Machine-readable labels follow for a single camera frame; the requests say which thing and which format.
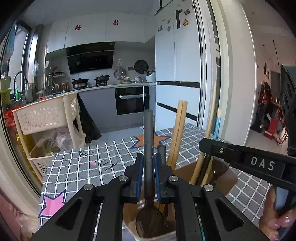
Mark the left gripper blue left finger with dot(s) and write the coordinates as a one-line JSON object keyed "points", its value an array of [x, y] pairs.
{"points": [[95, 212]]}

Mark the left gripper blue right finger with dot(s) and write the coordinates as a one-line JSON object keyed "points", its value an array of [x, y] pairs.
{"points": [[227, 223]]}

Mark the beige plastic utensil holder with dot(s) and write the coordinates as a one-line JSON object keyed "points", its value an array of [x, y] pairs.
{"points": [[181, 216]]}

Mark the plain wooden chopstick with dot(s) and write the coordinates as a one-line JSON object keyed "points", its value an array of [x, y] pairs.
{"points": [[201, 158]]}

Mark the black plastic spoon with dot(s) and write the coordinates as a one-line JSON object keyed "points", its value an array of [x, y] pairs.
{"points": [[161, 149], [149, 175]]}

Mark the blue patterned chopstick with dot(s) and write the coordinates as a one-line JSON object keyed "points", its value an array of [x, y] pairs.
{"points": [[217, 125]]}

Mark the gold patterned chopstick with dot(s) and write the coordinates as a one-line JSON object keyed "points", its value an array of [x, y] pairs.
{"points": [[180, 134], [175, 133]]}

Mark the black kitchen faucet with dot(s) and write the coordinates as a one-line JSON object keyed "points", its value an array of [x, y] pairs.
{"points": [[23, 78]]}

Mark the person's right hand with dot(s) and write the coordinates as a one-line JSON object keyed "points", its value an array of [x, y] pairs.
{"points": [[271, 221]]}

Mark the grey checked tablecloth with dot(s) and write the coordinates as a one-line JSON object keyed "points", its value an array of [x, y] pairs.
{"points": [[107, 158]]}

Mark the red vacuum cleaner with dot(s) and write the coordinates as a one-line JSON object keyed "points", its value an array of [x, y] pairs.
{"points": [[269, 116]]}

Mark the beige perforated storage cart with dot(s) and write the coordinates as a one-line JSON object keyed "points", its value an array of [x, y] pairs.
{"points": [[61, 111]]}

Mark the black built-in oven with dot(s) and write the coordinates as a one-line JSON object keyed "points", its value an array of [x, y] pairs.
{"points": [[131, 99]]}

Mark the black wok on stove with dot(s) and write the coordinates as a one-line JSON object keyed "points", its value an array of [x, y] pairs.
{"points": [[80, 83]]}

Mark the black pot on stove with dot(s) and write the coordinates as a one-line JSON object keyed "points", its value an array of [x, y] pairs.
{"points": [[101, 80]]}

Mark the white refrigerator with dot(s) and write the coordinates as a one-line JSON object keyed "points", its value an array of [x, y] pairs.
{"points": [[178, 63]]}

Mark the black range hood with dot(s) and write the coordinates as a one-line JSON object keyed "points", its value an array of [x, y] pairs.
{"points": [[90, 57]]}

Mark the round black wall pan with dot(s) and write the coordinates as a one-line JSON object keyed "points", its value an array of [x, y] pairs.
{"points": [[141, 67]]}

